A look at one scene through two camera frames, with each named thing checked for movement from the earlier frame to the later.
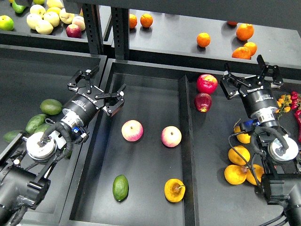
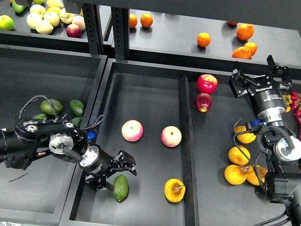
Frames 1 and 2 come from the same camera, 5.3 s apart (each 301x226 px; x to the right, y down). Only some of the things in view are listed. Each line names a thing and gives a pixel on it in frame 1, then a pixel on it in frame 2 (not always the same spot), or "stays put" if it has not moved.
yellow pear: [174, 190] stays put
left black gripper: [83, 105] → [96, 160]
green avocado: [120, 188] stays put
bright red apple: [207, 84] stays put
